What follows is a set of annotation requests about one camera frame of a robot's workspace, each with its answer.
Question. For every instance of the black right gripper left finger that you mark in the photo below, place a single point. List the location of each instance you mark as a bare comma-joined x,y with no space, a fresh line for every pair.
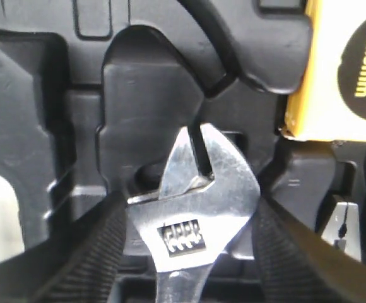
78,265

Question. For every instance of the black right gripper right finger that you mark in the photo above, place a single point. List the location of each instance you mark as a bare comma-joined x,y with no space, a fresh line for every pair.
296,265

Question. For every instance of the chrome adjustable wrench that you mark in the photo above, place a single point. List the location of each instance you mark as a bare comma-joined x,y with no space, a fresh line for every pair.
191,218

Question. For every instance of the black plastic tool case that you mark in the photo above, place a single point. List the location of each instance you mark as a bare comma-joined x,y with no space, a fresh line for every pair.
94,93

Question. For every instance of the yellow tape measure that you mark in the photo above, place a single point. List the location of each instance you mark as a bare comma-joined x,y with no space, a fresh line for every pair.
330,104

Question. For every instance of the orange handled pliers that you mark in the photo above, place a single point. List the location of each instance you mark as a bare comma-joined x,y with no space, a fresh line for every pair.
342,228

